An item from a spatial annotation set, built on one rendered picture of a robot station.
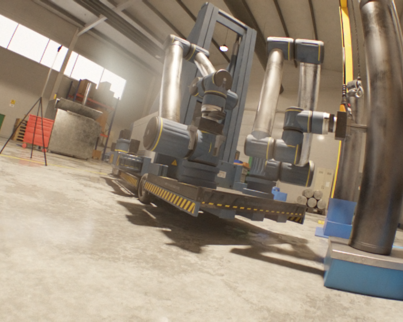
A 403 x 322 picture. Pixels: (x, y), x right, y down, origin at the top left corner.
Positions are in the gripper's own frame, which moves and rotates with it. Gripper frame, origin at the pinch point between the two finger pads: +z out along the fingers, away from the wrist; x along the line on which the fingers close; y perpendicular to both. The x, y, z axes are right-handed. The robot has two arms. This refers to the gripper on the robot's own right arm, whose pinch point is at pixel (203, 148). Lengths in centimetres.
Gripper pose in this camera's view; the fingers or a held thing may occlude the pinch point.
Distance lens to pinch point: 107.9
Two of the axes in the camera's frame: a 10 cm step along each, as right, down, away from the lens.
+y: -5.0, -0.5, 8.6
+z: -2.1, 9.8, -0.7
